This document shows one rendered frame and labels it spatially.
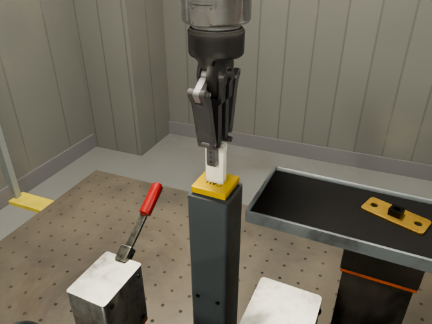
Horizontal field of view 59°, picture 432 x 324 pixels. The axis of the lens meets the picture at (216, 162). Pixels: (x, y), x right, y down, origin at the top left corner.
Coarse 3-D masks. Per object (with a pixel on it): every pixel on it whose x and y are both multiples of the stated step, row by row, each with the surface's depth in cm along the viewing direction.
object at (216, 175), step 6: (222, 144) 57; (222, 150) 57; (222, 156) 57; (222, 162) 58; (210, 168) 59; (216, 168) 59; (222, 168) 58; (210, 174) 60; (216, 174) 59; (222, 174) 59; (210, 180) 60; (216, 180) 60; (222, 180) 59
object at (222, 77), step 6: (222, 78) 50; (222, 84) 51; (222, 90) 51; (222, 96) 52; (216, 102) 52; (222, 102) 52; (216, 108) 53; (216, 114) 53; (216, 120) 54; (216, 126) 54; (216, 132) 54; (216, 138) 55
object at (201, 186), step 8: (200, 176) 62; (232, 176) 62; (192, 184) 60; (200, 184) 60; (208, 184) 60; (216, 184) 60; (224, 184) 60; (232, 184) 60; (200, 192) 59; (208, 192) 59; (216, 192) 58; (224, 192) 58; (224, 200) 58
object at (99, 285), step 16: (112, 256) 59; (96, 272) 57; (112, 272) 57; (128, 272) 57; (80, 288) 54; (96, 288) 54; (112, 288) 54; (128, 288) 56; (80, 304) 53; (96, 304) 51; (112, 304) 53; (128, 304) 57; (144, 304) 62; (80, 320) 55; (96, 320) 53; (112, 320) 54; (128, 320) 58; (144, 320) 63
